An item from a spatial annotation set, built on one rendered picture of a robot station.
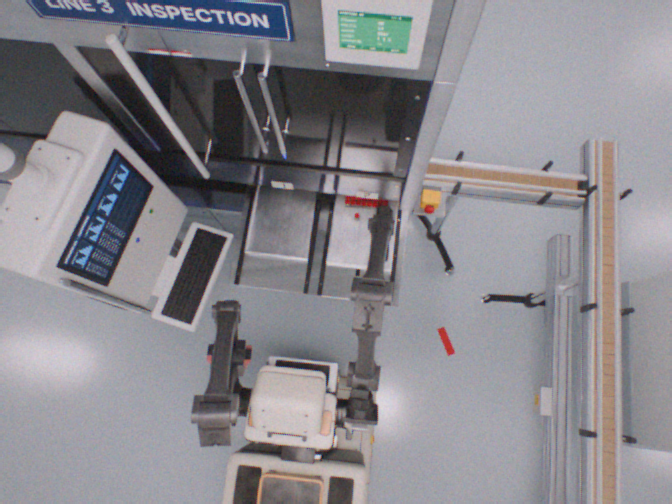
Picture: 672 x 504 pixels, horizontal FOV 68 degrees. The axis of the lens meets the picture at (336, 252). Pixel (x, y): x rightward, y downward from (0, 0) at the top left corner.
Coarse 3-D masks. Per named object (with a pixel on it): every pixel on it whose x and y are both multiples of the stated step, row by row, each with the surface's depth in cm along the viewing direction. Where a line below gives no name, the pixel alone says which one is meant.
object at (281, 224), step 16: (256, 192) 208; (272, 192) 211; (288, 192) 211; (304, 192) 211; (256, 208) 209; (272, 208) 209; (288, 208) 209; (304, 208) 209; (256, 224) 208; (272, 224) 207; (288, 224) 207; (304, 224) 207; (256, 240) 206; (272, 240) 206; (288, 240) 205; (304, 240) 205; (288, 256) 201; (304, 256) 203
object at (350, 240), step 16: (336, 208) 208; (352, 208) 208; (336, 224) 206; (352, 224) 206; (336, 240) 205; (352, 240) 204; (368, 240) 204; (336, 256) 203; (352, 256) 203; (368, 256) 202
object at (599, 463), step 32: (608, 160) 205; (608, 192) 201; (608, 224) 198; (608, 256) 194; (608, 288) 191; (608, 320) 188; (608, 352) 185; (608, 384) 182; (608, 416) 179; (576, 448) 185; (608, 448) 177; (576, 480) 182; (608, 480) 174
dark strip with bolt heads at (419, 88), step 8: (416, 80) 120; (424, 80) 119; (416, 88) 123; (424, 88) 122; (416, 96) 126; (424, 96) 126; (408, 104) 130; (416, 104) 129; (408, 112) 134; (416, 112) 133; (408, 120) 138; (416, 120) 137; (408, 128) 142; (416, 128) 141; (408, 136) 146; (400, 144) 152; (408, 144) 151; (400, 152) 157; (408, 152) 156; (400, 160) 162; (408, 160) 162; (400, 168) 168; (400, 176) 175
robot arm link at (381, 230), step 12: (384, 216) 160; (372, 228) 155; (384, 228) 153; (372, 240) 148; (384, 240) 148; (372, 252) 142; (384, 252) 143; (372, 264) 137; (384, 264) 140; (372, 276) 132
